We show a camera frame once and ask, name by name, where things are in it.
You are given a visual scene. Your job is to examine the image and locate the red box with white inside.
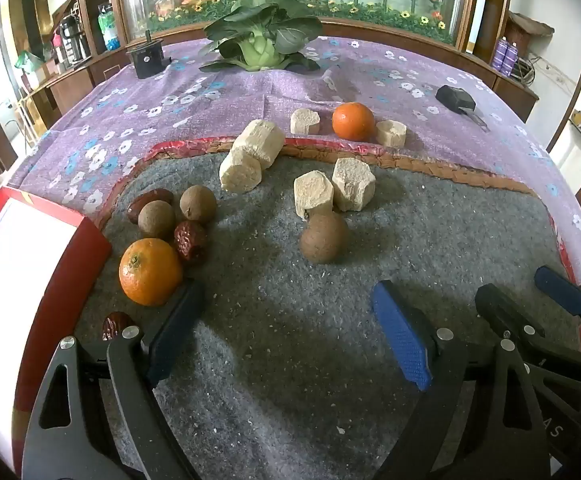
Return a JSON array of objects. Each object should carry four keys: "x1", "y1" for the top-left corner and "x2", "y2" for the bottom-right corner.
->
[{"x1": 0, "y1": 185, "x2": 114, "y2": 476}]

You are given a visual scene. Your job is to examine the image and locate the brown longan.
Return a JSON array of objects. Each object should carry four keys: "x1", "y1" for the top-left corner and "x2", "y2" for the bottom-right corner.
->
[
  {"x1": 179, "y1": 185, "x2": 217, "y2": 225},
  {"x1": 301, "y1": 211, "x2": 350, "y2": 264},
  {"x1": 138, "y1": 200, "x2": 176, "y2": 239}
]

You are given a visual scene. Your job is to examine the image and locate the large orange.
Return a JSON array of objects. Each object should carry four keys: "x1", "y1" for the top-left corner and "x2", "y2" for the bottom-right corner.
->
[{"x1": 119, "y1": 237, "x2": 184, "y2": 307}]

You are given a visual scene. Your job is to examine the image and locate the small orange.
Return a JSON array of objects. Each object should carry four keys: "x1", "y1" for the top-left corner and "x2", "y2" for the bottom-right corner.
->
[{"x1": 332, "y1": 102, "x2": 375, "y2": 142}]

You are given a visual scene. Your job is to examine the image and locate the grey felt mat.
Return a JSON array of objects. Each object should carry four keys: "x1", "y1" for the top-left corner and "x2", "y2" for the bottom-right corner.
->
[{"x1": 73, "y1": 137, "x2": 579, "y2": 480}]

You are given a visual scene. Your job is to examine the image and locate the black car key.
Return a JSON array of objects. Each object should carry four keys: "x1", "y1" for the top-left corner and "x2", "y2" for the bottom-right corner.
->
[{"x1": 435, "y1": 85, "x2": 491, "y2": 132}]

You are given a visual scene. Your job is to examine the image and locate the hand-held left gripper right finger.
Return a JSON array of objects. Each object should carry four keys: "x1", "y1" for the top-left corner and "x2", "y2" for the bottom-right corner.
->
[{"x1": 371, "y1": 280, "x2": 554, "y2": 480}]

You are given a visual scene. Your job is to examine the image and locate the beige hexagonal snack block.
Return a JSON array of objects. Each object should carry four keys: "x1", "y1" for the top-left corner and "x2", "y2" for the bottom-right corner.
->
[
  {"x1": 293, "y1": 170, "x2": 335, "y2": 220},
  {"x1": 375, "y1": 120, "x2": 407, "y2": 149},
  {"x1": 231, "y1": 119, "x2": 286, "y2": 170},
  {"x1": 290, "y1": 108, "x2": 321, "y2": 136},
  {"x1": 331, "y1": 157, "x2": 375, "y2": 212},
  {"x1": 219, "y1": 149, "x2": 262, "y2": 193}
]

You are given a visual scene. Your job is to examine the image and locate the brown box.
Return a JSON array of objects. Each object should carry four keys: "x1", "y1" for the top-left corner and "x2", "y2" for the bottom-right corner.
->
[{"x1": 503, "y1": 12, "x2": 554, "y2": 56}]

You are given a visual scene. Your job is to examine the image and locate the silver thermos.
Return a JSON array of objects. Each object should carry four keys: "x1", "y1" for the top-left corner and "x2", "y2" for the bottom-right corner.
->
[{"x1": 60, "y1": 15, "x2": 88, "y2": 63}]

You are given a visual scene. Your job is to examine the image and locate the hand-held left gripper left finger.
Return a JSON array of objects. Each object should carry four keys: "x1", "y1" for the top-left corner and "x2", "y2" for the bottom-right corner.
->
[{"x1": 22, "y1": 280, "x2": 206, "y2": 480}]

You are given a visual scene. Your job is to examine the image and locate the black metal device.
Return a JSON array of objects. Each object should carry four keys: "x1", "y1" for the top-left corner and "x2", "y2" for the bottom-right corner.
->
[{"x1": 125, "y1": 32, "x2": 171, "y2": 80}]

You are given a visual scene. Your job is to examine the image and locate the green plastic item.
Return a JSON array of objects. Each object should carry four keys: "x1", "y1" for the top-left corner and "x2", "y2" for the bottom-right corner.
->
[{"x1": 15, "y1": 47, "x2": 46, "y2": 71}]

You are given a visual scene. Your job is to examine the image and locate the red date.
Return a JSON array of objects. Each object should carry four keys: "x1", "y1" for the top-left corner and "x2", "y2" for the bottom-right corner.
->
[
  {"x1": 101, "y1": 311, "x2": 135, "y2": 343},
  {"x1": 127, "y1": 188, "x2": 174, "y2": 225},
  {"x1": 173, "y1": 220, "x2": 208, "y2": 265}
]

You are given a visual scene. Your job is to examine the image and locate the green and blue bottle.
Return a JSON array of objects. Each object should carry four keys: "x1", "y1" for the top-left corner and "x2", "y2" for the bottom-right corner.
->
[{"x1": 98, "y1": 4, "x2": 120, "y2": 52}]

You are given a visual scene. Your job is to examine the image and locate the green bok choy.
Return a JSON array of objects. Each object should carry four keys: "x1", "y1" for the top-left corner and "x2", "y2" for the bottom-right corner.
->
[{"x1": 199, "y1": 0, "x2": 324, "y2": 73}]

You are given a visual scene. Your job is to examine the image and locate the purple floral tablecloth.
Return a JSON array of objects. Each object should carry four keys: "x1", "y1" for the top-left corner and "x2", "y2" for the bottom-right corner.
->
[{"x1": 8, "y1": 35, "x2": 581, "y2": 291}]

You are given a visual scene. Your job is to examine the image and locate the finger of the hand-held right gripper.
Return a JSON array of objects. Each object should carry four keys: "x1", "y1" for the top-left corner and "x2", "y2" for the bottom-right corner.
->
[
  {"x1": 475, "y1": 284, "x2": 581, "y2": 377},
  {"x1": 535, "y1": 266, "x2": 581, "y2": 358}
]

